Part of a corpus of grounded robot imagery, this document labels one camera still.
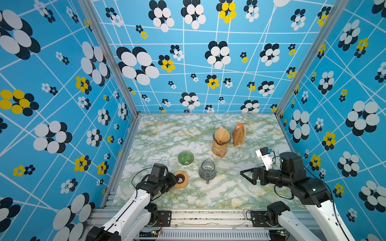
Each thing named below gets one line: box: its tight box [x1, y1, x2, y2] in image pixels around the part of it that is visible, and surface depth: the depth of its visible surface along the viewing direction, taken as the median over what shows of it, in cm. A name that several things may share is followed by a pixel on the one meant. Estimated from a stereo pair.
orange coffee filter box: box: [232, 124, 247, 148], surface depth 100 cm
